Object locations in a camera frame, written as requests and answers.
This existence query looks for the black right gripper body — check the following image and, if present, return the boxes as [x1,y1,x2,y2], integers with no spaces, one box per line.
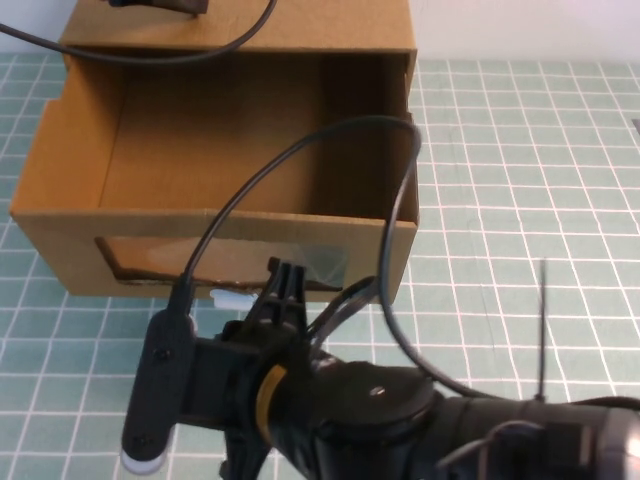
[184,319,281,480]

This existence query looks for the white plastic drawer handle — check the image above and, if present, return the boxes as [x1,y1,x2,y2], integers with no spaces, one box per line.
[209,288,258,312]

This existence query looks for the black hanging cable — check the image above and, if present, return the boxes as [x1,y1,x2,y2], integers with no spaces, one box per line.
[0,0,279,66]

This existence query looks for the dark flat ribbon cable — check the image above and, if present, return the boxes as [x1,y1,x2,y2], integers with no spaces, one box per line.
[307,275,377,351]

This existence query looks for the black device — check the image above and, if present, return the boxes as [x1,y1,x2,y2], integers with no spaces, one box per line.
[103,0,210,18]

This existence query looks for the black zip tie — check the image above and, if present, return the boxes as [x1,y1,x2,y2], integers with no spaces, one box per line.
[534,256,551,404]

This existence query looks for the black looped camera cable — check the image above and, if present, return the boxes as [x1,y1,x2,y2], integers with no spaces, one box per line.
[172,114,501,401]

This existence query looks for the black pronged camera mount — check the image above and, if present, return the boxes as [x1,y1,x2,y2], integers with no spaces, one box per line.
[244,256,309,369]

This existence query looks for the black oblong wrist camera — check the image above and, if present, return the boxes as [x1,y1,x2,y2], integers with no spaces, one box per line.
[121,308,198,477]

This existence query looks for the brown cardboard box shell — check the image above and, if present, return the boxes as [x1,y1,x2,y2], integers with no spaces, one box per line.
[58,0,420,121]

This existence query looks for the cardboard drawer with window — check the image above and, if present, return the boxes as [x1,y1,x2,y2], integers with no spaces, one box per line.
[9,48,421,307]

